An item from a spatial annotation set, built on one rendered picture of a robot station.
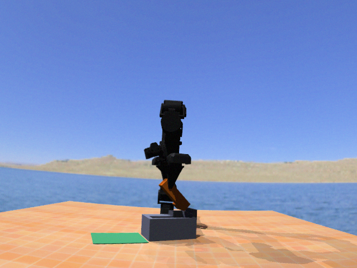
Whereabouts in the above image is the orange block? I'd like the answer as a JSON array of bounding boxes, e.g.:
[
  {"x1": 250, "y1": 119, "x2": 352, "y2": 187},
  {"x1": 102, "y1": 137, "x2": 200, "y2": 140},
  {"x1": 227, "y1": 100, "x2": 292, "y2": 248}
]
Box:
[{"x1": 158, "y1": 179, "x2": 191, "y2": 211}]

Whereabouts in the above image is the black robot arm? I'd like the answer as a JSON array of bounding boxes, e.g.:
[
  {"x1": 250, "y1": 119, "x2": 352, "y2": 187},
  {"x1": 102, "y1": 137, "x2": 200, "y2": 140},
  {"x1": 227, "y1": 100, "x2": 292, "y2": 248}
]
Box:
[{"x1": 144, "y1": 100, "x2": 186, "y2": 214}]

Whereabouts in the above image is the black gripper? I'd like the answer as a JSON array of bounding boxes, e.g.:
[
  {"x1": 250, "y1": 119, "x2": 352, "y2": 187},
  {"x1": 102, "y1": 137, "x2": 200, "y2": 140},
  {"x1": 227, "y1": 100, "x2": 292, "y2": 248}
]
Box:
[{"x1": 152, "y1": 137, "x2": 191, "y2": 189}]

